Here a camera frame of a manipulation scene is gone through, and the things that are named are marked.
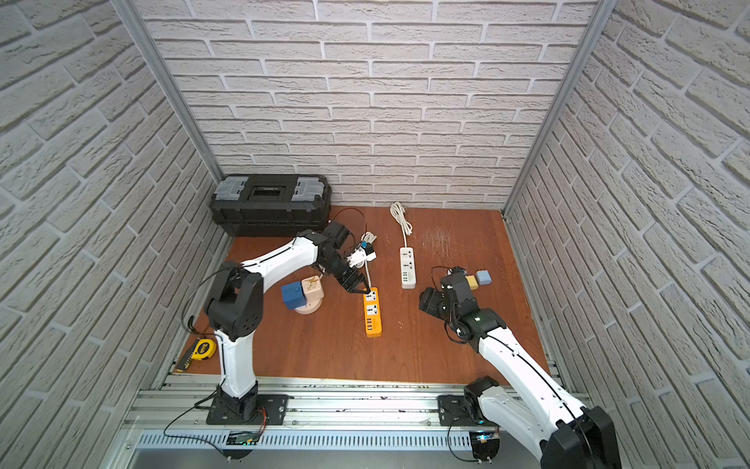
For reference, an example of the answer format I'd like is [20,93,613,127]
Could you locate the yellow charger plug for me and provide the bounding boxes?
[466,276,479,290]

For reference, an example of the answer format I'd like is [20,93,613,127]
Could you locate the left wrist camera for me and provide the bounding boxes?
[348,242,376,268]

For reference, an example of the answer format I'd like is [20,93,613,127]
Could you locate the white power strip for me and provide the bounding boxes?
[400,246,417,289]

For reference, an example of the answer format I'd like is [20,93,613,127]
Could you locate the blue cube adapter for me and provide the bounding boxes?
[281,281,308,310]

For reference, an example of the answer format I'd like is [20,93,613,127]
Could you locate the black plastic toolbox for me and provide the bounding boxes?
[209,174,332,238]

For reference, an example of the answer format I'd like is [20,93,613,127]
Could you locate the aluminium mounting rail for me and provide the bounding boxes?
[119,374,605,453]

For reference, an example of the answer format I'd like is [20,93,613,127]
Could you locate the round white socket base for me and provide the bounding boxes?
[295,298,323,316]

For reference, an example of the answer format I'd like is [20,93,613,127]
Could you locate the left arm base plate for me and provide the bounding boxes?
[206,394,289,426]

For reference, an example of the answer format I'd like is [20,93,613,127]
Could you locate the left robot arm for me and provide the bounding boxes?
[204,222,375,420]

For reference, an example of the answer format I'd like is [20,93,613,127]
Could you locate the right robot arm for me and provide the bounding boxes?
[419,269,622,468]

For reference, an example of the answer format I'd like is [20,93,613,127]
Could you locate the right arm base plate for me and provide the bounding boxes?
[437,395,499,427]

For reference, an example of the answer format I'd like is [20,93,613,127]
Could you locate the light blue charger plug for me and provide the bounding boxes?
[475,270,492,285]

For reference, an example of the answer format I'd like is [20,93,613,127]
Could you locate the yellow tape measure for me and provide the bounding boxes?
[174,338,217,373]

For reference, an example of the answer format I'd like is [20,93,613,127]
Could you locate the beige plug adapter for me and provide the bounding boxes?
[301,276,324,303]

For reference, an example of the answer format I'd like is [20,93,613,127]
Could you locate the orange power strip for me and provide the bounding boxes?
[363,287,382,338]

